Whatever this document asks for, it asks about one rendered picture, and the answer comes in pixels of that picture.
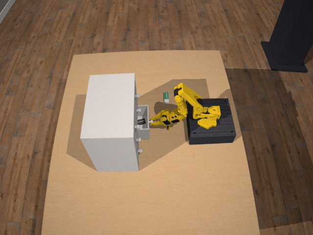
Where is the white eraser with black printed sleeve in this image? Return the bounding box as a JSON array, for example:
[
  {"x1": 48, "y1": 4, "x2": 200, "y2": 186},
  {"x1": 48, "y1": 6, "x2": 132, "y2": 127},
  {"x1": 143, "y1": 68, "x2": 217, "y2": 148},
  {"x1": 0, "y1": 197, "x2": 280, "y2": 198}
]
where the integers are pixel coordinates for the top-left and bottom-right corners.
[{"x1": 137, "y1": 118, "x2": 146, "y2": 125}]

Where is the white chest of drawers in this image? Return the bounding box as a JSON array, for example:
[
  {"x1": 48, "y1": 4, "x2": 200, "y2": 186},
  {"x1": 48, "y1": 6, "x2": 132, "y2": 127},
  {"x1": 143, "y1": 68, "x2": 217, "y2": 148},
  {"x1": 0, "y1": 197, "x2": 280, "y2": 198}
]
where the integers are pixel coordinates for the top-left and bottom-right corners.
[{"x1": 80, "y1": 73, "x2": 139, "y2": 172}]

